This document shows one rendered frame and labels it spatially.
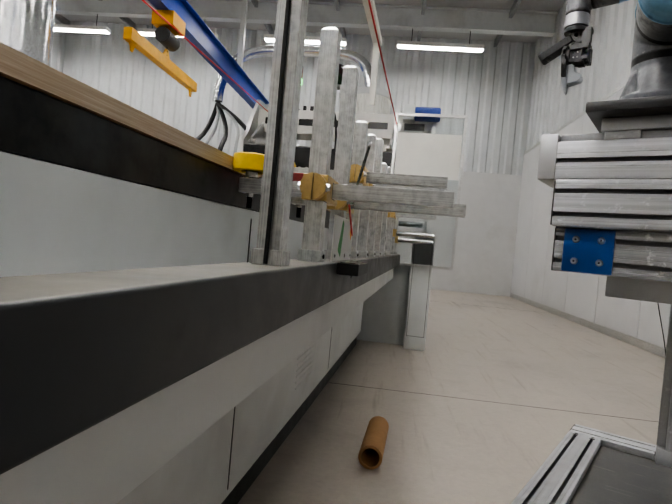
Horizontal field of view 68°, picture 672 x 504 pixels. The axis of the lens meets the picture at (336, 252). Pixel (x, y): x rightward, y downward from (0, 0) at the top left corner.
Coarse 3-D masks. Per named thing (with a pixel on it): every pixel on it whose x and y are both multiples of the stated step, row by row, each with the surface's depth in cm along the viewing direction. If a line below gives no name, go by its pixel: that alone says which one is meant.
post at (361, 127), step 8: (360, 120) 145; (360, 128) 144; (360, 136) 144; (360, 144) 144; (352, 152) 144; (360, 152) 144; (352, 160) 144; (360, 160) 144; (352, 184) 144; (360, 184) 144; (352, 216) 144; (352, 240) 145; (352, 248) 145
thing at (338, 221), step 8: (336, 216) 106; (336, 224) 107; (344, 224) 117; (352, 224) 130; (336, 232) 108; (344, 232) 118; (336, 240) 109; (344, 240) 119; (336, 248) 110; (344, 248) 121; (336, 256) 111
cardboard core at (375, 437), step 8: (376, 416) 194; (368, 424) 191; (376, 424) 185; (384, 424) 188; (368, 432) 179; (376, 432) 177; (384, 432) 182; (368, 440) 170; (376, 440) 170; (384, 440) 177; (360, 448) 168; (368, 448) 179; (376, 448) 165; (384, 448) 174; (360, 456) 166; (368, 456) 173; (376, 456) 173; (368, 464) 167; (376, 464) 165
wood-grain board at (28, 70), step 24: (0, 48) 47; (0, 72) 47; (24, 72) 50; (48, 72) 53; (72, 96) 57; (96, 96) 60; (120, 120) 65; (144, 120) 71; (168, 144) 79; (192, 144) 85
